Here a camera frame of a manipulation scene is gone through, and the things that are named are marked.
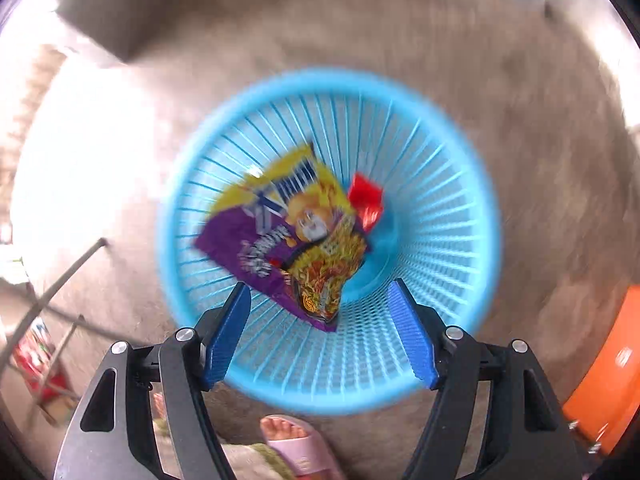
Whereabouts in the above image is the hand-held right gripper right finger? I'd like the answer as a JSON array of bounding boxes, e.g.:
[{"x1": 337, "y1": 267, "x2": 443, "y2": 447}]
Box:
[{"x1": 387, "y1": 278, "x2": 588, "y2": 480}]

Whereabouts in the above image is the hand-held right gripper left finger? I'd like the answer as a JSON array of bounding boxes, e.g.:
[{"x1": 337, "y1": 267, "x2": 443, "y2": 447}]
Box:
[{"x1": 54, "y1": 282, "x2": 252, "y2": 480}]

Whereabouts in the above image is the purple yellow noodle packet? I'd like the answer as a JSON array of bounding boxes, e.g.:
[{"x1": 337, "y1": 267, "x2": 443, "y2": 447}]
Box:
[{"x1": 194, "y1": 142, "x2": 370, "y2": 333}]

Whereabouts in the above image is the blue plastic mesh basket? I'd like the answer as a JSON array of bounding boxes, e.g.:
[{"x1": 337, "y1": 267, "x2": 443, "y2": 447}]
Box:
[{"x1": 156, "y1": 66, "x2": 502, "y2": 416}]

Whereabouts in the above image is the person's right foot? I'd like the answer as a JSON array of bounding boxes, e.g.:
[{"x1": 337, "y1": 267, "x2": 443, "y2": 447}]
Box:
[{"x1": 260, "y1": 414, "x2": 309, "y2": 445}]

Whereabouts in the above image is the pink slipper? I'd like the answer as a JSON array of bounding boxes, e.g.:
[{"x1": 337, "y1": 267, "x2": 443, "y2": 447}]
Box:
[{"x1": 267, "y1": 427, "x2": 346, "y2": 480}]

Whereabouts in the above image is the red wrapper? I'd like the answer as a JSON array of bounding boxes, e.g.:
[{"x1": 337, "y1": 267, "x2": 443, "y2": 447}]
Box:
[{"x1": 346, "y1": 172, "x2": 386, "y2": 233}]

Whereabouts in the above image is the red packet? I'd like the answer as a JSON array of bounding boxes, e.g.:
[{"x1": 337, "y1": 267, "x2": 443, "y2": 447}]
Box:
[{"x1": 11, "y1": 319, "x2": 72, "y2": 413}]

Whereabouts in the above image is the grey metal rod frame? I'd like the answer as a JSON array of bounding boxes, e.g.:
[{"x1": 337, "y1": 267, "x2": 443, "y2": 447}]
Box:
[{"x1": 0, "y1": 238, "x2": 109, "y2": 426}]

